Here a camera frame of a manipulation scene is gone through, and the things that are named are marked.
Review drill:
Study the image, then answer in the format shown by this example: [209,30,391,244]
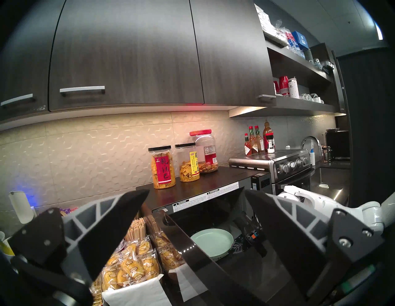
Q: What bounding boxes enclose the chrome kitchen faucet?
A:
[301,136,323,156]

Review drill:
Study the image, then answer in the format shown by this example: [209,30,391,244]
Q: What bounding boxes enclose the white cup stack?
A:
[289,77,300,99]

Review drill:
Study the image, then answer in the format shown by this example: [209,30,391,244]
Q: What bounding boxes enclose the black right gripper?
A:
[231,213,269,258]

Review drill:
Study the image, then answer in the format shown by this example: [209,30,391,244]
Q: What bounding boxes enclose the wrapped pastries pile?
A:
[93,231,185,306]

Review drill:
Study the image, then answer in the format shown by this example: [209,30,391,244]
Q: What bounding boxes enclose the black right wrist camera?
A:
[245,228,263,245]

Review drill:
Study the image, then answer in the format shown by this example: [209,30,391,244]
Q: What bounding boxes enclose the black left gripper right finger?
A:
[244,189,387,297]

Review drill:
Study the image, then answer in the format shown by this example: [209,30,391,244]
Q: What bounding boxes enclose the red cup stack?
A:
[273,76,290,97]

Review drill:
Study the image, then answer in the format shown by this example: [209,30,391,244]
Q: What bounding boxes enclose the large orange Tabasco bottle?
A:
[263,120,274,151]

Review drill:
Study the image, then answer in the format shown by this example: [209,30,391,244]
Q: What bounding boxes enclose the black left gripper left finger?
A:
[8,189,151,279]

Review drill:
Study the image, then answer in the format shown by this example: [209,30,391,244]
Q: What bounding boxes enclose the wooden stir stick bundle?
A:
[125,217,145,242]

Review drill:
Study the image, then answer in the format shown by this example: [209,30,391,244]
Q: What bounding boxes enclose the black microwave oven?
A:
[136,166,297,306]

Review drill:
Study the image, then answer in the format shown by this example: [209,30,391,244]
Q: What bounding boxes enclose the black backdrop curtain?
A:
[336,46,395,210]

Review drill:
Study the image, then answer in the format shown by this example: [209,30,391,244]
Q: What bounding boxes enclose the snack jar yellow label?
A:
[175,143,200,182]

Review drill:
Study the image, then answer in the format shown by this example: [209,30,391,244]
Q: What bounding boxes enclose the dark upper cabinet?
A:
[0,0,277,130]

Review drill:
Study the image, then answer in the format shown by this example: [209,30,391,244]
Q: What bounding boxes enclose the bananas in white bowl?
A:
[0,231,14,257]

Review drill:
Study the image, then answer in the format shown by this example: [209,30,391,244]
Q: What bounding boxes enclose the light green plate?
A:
[190,228,234,262]

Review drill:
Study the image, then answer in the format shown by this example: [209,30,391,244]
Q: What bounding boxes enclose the white plug-in wall device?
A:
[9,191,34,224]

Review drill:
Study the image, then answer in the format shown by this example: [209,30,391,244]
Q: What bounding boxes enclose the clear jar red lid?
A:
[189,129,218,174]

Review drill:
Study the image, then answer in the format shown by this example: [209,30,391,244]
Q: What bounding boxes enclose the large white draped napkin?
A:
[102,275,164,306]

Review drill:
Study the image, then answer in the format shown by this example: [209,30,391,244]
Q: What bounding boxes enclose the dark wall shelf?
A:
[228,40,346,118]

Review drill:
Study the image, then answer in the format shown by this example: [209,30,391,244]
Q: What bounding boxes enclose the clear plastic wrapped packages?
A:
[255,3,293,47]

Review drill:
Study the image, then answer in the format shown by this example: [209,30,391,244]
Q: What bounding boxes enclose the black coffee machine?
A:
[326,129,351,160]

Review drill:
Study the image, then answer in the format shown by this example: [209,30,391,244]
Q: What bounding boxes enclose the blue white box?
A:
[292,31,309,51]

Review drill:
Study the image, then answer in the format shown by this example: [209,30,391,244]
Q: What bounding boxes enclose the stainless steel toaster oven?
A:
[228,149,315,198]

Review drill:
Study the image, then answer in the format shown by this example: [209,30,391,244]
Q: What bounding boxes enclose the snack jar pink label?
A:
[148,146,176,189]

